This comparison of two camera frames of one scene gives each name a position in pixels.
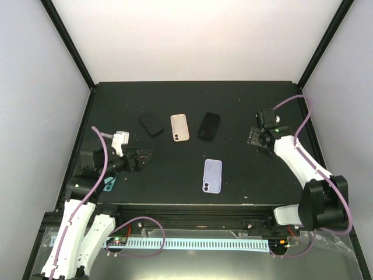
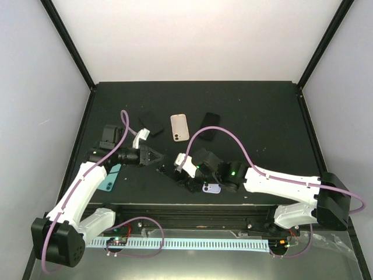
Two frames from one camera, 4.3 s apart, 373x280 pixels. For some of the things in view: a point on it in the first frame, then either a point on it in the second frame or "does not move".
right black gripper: [253, 137] to [190, 184]
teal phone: [109, 187] does not move
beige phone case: [179, 127] does not move
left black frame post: [49, 7] does not move
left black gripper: [132, 167] to [144, 156]
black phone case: [209, 126] does not move
